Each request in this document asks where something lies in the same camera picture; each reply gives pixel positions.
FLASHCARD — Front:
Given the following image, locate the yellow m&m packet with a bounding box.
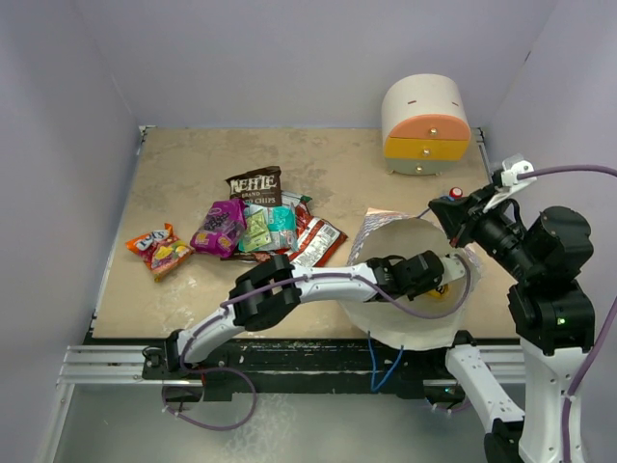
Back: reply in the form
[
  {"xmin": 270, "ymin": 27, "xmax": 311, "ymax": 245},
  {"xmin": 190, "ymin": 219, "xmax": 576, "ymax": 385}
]
[{"xmin": 427, "ymin": 285, "xmax": 450, "ymax": 299}]

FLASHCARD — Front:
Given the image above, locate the orange snack packet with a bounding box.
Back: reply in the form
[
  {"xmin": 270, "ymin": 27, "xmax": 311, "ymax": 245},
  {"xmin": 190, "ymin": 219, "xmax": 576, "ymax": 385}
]
[{"xmin": 125, "ymin": 223, "xmax": 194, "ymax": 282}]

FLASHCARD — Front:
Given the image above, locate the round drawer box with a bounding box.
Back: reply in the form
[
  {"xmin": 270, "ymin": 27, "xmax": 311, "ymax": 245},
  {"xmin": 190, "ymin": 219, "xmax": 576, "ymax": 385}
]
[{"xmin": 381, "ymin": 73, "xmax": 471, "ymax": 176}]

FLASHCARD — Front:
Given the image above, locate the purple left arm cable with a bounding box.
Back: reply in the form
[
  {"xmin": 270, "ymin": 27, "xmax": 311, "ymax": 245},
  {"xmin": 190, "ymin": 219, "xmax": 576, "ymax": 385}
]
[{"xmin": 177, "ymin": 253, "xmax": 472, "ymax": 372}]

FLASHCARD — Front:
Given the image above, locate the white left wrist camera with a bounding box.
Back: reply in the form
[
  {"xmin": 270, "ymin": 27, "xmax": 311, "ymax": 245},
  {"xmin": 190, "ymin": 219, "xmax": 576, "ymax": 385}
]
[{"xmin": 440, "ymin": 254, "xmax": 469, "ymax": 286}]

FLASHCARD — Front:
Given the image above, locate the green chips bag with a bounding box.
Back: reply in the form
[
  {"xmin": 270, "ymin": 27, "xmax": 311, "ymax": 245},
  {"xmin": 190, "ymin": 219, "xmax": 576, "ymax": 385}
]
[{"xmin": 282, "ymin": 191, "xmax": 311, "ymax": 207}]

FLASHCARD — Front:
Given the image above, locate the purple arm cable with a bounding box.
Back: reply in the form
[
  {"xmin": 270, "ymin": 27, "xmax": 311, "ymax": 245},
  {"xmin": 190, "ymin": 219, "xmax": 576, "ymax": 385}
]
[
  {"xmin": 177, "ymin": 253, "xmax": 472, "ymax": 372},
  {"xmin": 518, "ymin": 164, "xmax": 617, "ymax": 463}
]

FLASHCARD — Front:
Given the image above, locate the red doritos bag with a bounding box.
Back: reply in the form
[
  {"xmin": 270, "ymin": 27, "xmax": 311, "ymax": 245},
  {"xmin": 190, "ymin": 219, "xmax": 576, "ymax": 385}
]
[{"xmin": 253, "ymin": 200, "xmax": 348, "ymax": 267}]

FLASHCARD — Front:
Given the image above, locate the green candy packet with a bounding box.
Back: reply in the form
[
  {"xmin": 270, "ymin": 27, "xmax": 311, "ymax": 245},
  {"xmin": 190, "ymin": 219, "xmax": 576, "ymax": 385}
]
[{"xmin": 239, "ymin": 209, "xmax": 272, "ymax": 253}]

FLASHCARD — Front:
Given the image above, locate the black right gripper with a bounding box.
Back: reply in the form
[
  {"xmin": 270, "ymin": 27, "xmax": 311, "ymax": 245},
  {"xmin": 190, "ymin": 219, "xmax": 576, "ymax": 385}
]
[{"xmin": 429, "ymin": 179, "xmax": 540, "ymax": 277}]

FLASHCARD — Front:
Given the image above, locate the purple cable right underside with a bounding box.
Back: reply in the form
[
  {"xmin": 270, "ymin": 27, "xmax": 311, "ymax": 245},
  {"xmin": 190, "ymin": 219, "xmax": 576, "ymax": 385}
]
[{"xmin": 431, "ymin": 380, "xmax": 476, "ymax": 417}]

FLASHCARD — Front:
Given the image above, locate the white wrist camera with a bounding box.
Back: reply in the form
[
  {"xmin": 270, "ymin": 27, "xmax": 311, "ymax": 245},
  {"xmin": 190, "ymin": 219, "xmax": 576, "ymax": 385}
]
[
  {"xmin": 440, "ymin": 254, "xmax": 469, "ymax": 286},
  {"xmin": 483, "ymin": 154, "xmax": 537, "ymax": 212}
]

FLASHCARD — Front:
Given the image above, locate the purple snack packet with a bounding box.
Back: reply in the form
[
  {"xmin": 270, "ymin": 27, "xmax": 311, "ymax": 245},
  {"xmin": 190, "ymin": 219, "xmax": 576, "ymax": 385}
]
[{"xmin": 190, "ymin": 199, "xmax": 247, "ymax": 259}]

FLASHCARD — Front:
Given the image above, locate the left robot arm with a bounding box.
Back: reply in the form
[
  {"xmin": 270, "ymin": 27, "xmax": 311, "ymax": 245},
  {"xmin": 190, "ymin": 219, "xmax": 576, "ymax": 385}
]
[{"xmin": 143, "ymin": 251, "xmax": 447, "ymax": 379}]

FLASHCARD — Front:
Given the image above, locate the brown potato chips bag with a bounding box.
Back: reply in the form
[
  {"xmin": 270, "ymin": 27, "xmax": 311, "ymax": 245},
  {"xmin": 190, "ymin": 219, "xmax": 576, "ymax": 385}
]
[{"xmin": 226, "ymin": 166, "xmax": 282, "ymax": 263}]

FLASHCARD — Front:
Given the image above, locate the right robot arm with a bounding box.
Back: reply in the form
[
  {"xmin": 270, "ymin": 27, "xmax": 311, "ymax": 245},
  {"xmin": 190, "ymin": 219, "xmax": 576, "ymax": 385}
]
[{"xmin": 428, "ymin": 185, "xmax": 595, "ymax": 462}]

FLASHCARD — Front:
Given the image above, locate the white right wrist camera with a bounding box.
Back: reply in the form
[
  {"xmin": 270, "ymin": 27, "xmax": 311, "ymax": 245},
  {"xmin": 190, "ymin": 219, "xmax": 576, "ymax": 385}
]
[{"xmin": 483, "ymin": 154, "xmax": 537, "ymax": 212}]

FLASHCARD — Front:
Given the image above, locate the teal snack packet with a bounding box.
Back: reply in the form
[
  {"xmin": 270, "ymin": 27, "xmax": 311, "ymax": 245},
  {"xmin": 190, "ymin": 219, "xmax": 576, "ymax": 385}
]
[{"xmin": 244, "ymin": 204, "xmax": 298, "ymax": 253}]

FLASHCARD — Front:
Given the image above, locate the black table edge rail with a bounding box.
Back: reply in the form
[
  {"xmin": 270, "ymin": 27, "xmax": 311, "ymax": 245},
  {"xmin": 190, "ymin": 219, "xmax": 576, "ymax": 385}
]
[{"xmin": 57, "ymin": 337, "xmax": 526, "ymax": 401}]

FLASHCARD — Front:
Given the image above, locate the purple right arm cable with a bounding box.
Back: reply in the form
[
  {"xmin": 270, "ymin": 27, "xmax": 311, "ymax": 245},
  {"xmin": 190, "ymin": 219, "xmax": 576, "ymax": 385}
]
[{"xmin": 518, "ymin": 164, "xmax": 617, "ymax": 463}]

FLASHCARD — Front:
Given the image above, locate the purple cable under table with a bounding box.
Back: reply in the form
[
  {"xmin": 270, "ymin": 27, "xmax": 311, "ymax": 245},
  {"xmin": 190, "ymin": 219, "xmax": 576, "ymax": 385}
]
[{"xmin": 161, "ymin": 366, "xmax": 257, "ymax": 428}]

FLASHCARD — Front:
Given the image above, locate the blue checkered paper bag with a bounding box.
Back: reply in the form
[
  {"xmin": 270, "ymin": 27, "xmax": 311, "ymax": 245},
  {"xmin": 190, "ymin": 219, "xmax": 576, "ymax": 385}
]
[{"xmin": 342, "ymin": 206, "xmax": 483, "ymax": 393}]

